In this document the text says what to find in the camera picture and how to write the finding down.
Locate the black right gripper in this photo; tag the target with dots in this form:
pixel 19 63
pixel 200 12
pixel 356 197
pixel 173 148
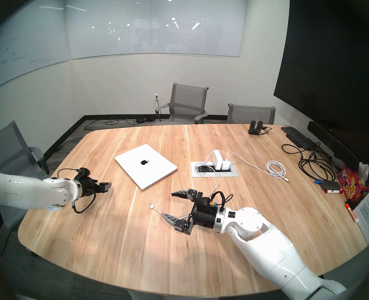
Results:
pixel 203 219

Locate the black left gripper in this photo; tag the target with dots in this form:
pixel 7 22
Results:
pixel 87 187

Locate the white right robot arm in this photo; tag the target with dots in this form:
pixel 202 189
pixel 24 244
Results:
pixel 265 243

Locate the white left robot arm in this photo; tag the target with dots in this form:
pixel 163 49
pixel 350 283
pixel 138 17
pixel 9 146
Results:
pixel 15 190

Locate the silver MacBook laptop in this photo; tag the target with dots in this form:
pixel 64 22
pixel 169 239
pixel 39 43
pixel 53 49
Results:
pixel 147 169

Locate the black controller charging dock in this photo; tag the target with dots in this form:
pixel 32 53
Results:
pixel 254 127

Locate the silver table outlet box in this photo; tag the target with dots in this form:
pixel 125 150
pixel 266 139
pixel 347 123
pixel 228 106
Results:
pixel 231 173

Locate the large white power adapter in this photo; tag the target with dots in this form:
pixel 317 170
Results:
pixel 217 160

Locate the small white power adapter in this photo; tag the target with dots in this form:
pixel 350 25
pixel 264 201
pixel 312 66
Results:
pixel 225 165

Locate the grey mesh office chair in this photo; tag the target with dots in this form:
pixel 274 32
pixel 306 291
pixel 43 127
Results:
pixel 187 99
pixel 6 146
pixel 250 115

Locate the black keyboard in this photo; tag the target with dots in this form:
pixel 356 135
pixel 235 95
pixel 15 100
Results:
pixel 297 137

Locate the red whiteboard marker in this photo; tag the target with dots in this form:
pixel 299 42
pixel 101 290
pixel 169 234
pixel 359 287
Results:
pixel 329 191

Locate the grey whiteboard eraser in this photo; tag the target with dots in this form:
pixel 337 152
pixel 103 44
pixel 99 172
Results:
pixel 330 185

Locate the black video bar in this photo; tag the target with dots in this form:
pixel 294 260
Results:
pixel 334 144

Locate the glass whiteboard with writing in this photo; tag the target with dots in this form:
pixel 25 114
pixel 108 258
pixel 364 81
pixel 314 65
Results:
pixel 25 43

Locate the orange whiteboard marker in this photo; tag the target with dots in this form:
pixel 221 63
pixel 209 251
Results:
pixel 351 213

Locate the colourful snack bag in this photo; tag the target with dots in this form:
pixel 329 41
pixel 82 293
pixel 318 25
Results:
pixel 350 183

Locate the blank glass whiteboard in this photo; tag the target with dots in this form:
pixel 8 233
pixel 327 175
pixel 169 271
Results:
pixel 156 27

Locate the large black TV screen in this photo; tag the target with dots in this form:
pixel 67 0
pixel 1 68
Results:
pixel 328 68

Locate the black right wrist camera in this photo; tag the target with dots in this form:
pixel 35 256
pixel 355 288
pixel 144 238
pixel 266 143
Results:
pixel 208 203

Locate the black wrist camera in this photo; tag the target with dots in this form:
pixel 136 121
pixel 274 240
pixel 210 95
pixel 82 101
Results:
pixel 84 172
pixel 208 203

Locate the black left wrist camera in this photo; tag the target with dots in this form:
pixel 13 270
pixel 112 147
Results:
pixel 84 172

